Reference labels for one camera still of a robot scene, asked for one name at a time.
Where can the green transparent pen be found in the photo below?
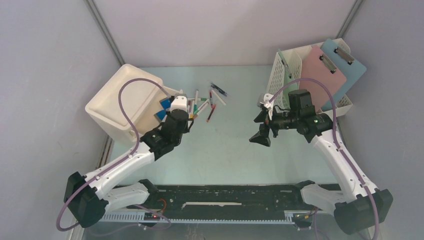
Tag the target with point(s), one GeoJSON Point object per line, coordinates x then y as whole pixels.
{"type": "Point", "coordinates": [214, 86]}

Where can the white marker brown tip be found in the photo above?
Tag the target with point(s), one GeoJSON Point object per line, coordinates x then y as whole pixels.
{"type": "Point", "coordinates": [202, 107]}

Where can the white marker teal tip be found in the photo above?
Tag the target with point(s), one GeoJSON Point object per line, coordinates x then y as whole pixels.
{"type": "Point", "coordinates": [196, 97]}

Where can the white drawer cabinet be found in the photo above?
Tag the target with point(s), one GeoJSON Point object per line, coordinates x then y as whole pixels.
{"type": "Point", "coordinates": [130, 90]}

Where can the red transparent pen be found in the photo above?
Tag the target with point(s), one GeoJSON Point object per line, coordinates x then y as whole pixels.
{"type": "Point", "coordinates": [211, 98]}

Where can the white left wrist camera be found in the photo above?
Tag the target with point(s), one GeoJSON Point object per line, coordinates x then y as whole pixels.
{"type": "Point", "coordinates": [180, 102]}

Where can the blue eraser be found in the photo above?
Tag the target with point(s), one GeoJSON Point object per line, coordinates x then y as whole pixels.
{"type": "Point", "coordinates": [161, 115]}
{"type": "Point", "coordinates": [165, 103]}

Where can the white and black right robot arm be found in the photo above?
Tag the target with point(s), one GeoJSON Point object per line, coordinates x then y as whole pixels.
{"type": "Point", "coordinates": [360, 204]}

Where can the white perforated file organizer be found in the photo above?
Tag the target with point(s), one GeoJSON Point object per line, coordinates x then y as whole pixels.
{"type": "Point", "coordinates": [276, 79]}

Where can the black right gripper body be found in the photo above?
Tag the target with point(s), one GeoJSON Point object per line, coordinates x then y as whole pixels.
{"type": "Point", "coordinates": [280, 121]}

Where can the white marker green cap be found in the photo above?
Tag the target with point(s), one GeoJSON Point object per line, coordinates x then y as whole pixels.
{"type": "Point", "coordinates": [199, 98]}

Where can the red pen orange cap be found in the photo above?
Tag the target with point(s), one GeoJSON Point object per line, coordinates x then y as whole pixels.
{"type": "Point", "coordinates": [211, 113]}

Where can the white marker green tip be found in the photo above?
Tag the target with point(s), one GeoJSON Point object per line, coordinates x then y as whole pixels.
{"type": "Point", "coordinates": [203, 102]}

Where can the blue clipboard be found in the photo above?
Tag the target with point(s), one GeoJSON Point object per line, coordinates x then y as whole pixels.
{"type": "Point", "coordinates": [348, 65]}

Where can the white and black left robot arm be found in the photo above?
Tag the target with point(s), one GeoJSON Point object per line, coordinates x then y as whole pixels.
{"type": "Point", "coordinates": [89, 197]}

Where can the green clipboard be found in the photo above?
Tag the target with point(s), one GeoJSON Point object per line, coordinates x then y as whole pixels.
{"type": "Point", "coordinates": [292, 70]}

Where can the white marker brown cap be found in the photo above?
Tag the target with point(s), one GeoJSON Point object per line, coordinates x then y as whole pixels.
{"type": "Point", "coordinates": [189, 107]}

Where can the pink clipboard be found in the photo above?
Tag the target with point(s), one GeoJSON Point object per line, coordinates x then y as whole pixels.
{"type": "Point", "coordinates": [318, 66]}

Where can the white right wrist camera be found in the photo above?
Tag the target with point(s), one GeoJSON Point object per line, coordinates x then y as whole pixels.
{"type": "Point", "coordinates": [266, 100]}

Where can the white chalk stick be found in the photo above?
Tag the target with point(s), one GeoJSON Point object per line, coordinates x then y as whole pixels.
{"type": "Point", "coordinates": [218, 97]}

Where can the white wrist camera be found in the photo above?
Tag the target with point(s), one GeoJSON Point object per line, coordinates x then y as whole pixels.
{"type": "Point", "coordinates": [180, 102]}
{"type": "Point", "coordinates": [266, 100]}

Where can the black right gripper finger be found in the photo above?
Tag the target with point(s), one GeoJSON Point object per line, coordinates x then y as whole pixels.
{"type": "Point", "coordinates": [261, 139]}
{"type": "Point", "coordinates": [262, 117]}

